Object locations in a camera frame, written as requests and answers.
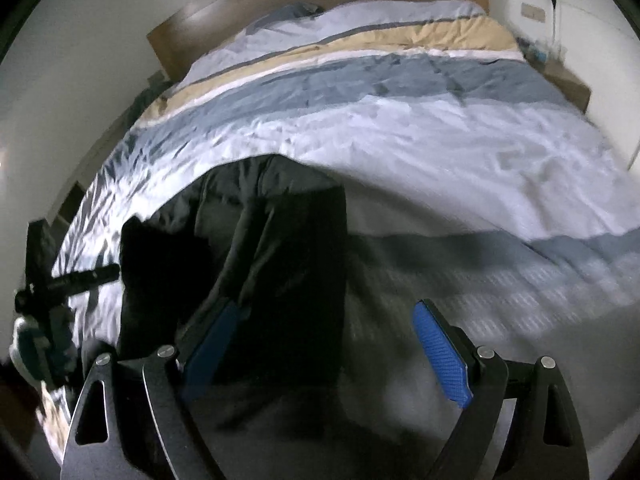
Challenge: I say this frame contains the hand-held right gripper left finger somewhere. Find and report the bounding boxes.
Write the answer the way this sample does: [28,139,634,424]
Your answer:
[60,300,251,480]

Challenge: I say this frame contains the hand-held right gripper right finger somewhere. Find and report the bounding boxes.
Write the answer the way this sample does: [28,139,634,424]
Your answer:
[411,299,591,480]

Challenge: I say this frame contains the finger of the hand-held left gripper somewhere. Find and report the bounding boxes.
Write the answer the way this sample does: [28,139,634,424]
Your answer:
[50,266,121,295]
[27,220,51,286]

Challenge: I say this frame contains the black puffer jacket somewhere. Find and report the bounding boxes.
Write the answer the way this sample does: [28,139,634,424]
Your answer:
[82,154,349,441]

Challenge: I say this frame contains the low shelf unit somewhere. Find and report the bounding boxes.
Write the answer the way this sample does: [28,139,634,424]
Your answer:
[50,180,91,231]

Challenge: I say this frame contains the teal cloth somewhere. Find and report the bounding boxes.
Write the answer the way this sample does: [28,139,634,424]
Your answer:
[127,77,171,126]

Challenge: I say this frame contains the bed with striped duvet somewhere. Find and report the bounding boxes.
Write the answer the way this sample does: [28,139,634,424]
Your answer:
[37,0,640,480]

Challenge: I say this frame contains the wooden nightstand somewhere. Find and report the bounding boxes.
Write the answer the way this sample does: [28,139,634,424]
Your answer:
[520,45,592,113]

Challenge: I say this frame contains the small items on nightstand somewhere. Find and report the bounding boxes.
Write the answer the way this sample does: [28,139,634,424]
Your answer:
[520,37,566,66]

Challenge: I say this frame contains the grey-blue pillow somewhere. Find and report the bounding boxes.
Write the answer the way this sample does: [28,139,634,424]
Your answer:
[250,4,326,28]

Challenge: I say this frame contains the white wardrobe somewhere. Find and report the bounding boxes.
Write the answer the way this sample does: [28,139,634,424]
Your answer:
[547,0,640,171]

